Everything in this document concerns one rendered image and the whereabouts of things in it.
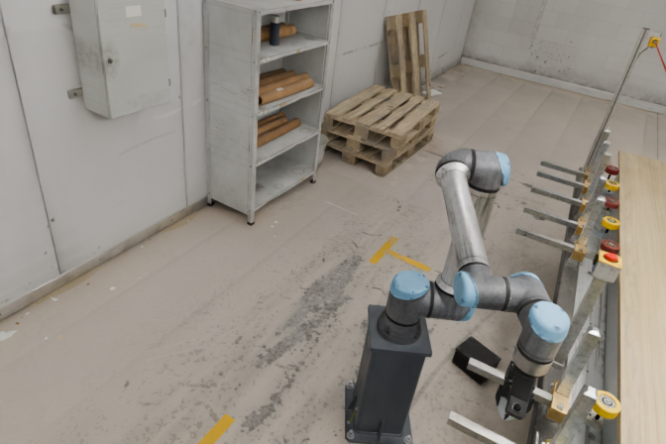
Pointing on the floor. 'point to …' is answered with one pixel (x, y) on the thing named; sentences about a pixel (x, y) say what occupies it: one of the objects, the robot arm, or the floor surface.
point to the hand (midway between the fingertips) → (504, 418)
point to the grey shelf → (239, 46)
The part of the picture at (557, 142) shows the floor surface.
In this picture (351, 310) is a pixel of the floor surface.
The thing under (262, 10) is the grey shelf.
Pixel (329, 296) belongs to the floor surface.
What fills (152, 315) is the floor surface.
